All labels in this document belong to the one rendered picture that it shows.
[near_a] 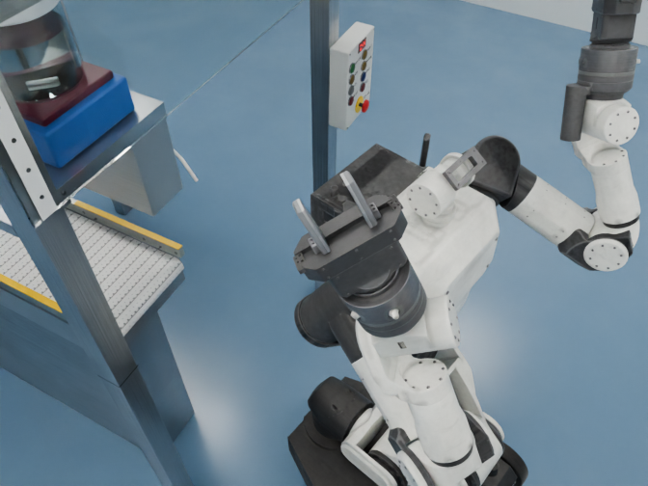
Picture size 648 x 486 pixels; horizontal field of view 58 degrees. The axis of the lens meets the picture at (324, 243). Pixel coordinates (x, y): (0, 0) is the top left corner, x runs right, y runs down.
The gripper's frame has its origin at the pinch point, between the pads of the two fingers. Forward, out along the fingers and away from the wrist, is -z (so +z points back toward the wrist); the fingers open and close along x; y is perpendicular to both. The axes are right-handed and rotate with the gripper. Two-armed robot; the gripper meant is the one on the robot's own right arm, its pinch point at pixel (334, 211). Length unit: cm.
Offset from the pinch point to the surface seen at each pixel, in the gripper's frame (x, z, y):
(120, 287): -55, 44, -65
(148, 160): -29, 17, -61
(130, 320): -55, 47, -56
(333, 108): 12, 57, -106
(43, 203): -38, 1, -36
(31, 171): -35, -4, -35
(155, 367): -74, 86, -76
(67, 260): -44, 13, -38
